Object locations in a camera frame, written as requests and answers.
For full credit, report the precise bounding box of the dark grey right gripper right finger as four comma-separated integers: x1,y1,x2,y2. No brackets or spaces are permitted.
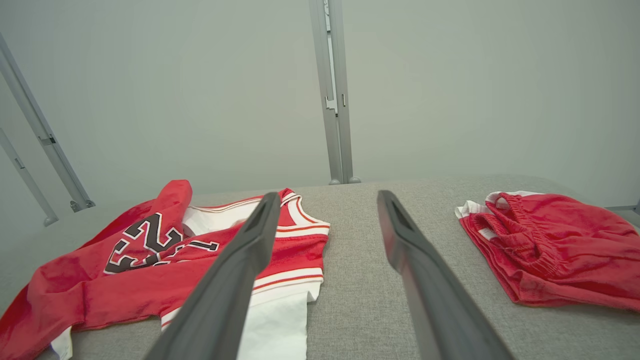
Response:
377,190,516,360

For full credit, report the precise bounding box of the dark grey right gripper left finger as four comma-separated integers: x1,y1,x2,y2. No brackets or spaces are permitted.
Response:
144,192,282,360

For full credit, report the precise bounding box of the red white basketball jersey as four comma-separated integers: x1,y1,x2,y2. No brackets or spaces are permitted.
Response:
0,180,331,360

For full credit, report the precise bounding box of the red shorts white stripe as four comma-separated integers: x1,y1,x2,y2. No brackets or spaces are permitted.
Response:
455,190,640,313

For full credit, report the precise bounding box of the grey double partition post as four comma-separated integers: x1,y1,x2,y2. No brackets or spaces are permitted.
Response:
308,0,362,186

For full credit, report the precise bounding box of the grey partition base rail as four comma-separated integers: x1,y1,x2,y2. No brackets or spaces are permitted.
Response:
604,200,640,217

